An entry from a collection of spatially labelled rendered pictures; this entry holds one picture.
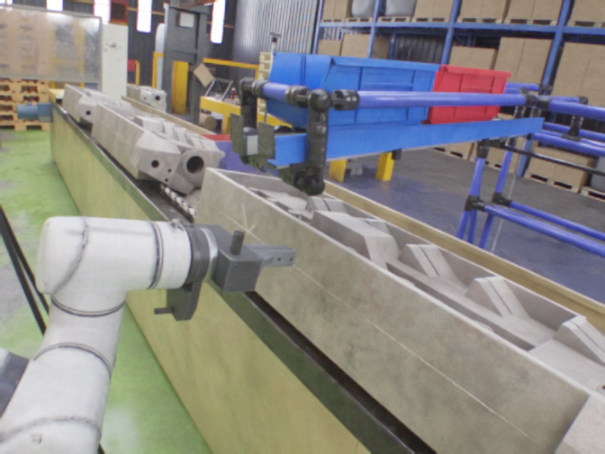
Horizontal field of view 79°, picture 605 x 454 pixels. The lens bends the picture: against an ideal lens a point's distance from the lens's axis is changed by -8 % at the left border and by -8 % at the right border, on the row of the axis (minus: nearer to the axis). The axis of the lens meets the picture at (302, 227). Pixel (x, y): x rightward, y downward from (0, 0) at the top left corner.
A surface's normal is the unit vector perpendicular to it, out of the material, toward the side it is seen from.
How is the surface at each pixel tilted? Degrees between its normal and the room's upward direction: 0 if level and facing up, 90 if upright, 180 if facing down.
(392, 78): 92
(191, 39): 90
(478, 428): 80
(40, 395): 35
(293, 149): 90
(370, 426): 90
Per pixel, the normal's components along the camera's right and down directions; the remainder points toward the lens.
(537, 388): -0.75, -0.04
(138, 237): 0.59, -0.50
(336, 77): 0.60, 0.39
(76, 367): 0.43, -0.88
